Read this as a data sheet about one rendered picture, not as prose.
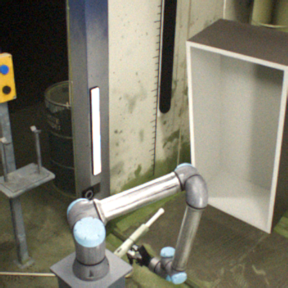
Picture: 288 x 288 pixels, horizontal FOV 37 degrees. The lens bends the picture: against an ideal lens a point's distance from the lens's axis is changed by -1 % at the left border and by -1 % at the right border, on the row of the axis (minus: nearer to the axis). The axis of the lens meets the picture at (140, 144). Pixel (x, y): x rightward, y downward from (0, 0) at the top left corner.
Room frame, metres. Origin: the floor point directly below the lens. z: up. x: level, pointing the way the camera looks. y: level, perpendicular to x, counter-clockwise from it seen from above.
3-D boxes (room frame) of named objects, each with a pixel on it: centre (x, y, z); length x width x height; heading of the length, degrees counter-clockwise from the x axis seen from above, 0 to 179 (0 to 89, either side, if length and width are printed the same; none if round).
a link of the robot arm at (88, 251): (1.64, 0.24, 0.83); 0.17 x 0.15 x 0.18; 19
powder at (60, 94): (3.38, 0.53, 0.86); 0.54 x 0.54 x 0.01
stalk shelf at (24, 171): (2.20, 0.72, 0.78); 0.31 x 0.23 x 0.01; 138
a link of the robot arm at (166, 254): (1.94, -0.19, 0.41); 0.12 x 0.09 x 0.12; 19
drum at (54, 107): (3.38, 0.53, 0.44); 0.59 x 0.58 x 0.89; 28
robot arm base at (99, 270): (1.63, 0.24, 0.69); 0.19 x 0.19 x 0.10
